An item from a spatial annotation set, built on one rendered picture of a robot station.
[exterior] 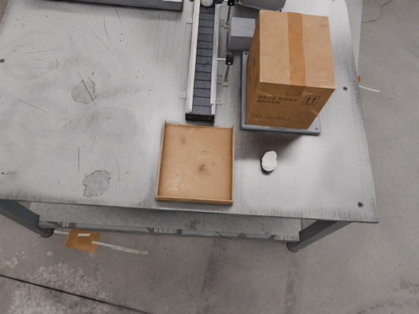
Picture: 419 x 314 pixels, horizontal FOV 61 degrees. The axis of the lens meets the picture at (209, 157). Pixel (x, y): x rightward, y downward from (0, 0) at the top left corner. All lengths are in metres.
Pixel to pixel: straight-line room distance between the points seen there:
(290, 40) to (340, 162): 0.49
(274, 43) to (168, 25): 0.58
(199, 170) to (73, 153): 0.45
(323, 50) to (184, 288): 1.37
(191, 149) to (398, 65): 2.06
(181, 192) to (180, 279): 0.86
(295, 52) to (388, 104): 1.63
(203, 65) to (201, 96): 0.14
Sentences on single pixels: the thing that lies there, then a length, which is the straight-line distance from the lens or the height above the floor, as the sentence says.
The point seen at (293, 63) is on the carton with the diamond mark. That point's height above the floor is 1.12.
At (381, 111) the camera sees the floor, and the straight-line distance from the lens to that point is 2.72.
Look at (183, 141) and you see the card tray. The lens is 1.30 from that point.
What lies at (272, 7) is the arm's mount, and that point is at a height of 0.86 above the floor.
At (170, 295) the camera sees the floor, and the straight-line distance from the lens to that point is 2.01.
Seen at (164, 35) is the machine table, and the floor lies 0.83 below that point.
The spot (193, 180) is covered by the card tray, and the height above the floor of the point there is 0.83.
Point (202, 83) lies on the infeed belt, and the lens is 1.38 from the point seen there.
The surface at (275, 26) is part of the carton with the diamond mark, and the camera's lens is 1.27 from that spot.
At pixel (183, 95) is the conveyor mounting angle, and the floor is 0.83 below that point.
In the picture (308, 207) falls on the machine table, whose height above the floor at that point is 0.83.
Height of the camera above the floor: 2.00
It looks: 66 degrees down
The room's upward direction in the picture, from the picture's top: 10 degrees clockwise
